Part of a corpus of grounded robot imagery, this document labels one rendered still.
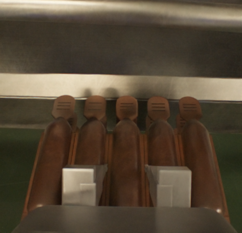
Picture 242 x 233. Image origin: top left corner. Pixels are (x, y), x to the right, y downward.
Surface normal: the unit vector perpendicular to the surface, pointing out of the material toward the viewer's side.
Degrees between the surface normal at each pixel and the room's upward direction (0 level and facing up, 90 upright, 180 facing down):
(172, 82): 55
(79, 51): 90
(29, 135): 2
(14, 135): 2
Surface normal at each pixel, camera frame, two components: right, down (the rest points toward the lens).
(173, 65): -0.04, 0.72
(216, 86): -0.03, 0.19
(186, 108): 0.00, -0.70
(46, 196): 0.23, -0.67
